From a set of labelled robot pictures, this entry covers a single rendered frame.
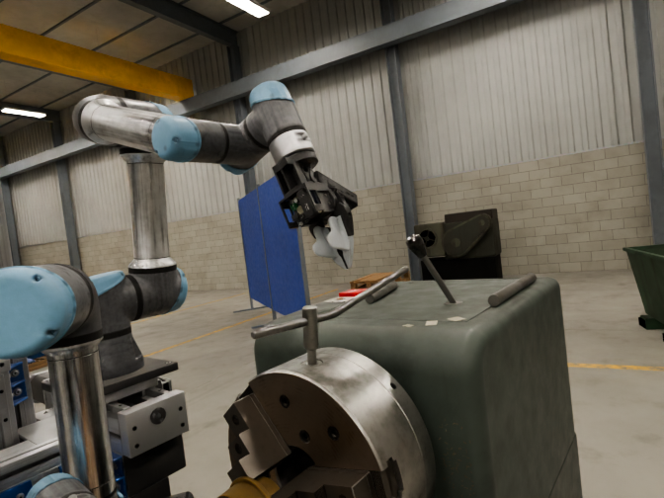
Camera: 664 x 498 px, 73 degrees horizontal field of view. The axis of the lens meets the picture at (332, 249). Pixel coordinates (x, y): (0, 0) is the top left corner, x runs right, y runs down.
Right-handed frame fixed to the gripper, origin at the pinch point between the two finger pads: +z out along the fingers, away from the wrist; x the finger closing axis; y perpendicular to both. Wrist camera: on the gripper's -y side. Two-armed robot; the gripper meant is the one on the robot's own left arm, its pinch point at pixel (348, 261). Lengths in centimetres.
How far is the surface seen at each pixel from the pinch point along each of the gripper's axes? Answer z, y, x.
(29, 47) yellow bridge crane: -817, -337, -805
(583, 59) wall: -295, -977, 15
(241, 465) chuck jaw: 21.8, 26.9, -9.9
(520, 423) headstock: 36.8, -13.5, 9.9
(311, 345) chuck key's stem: 10.9, 15.0, -1.1
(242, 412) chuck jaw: 15.8, 22.4, -12.0
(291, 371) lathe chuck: 13.1, 18.4, -3.4
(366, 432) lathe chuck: 23.6, 18.4, 5.4
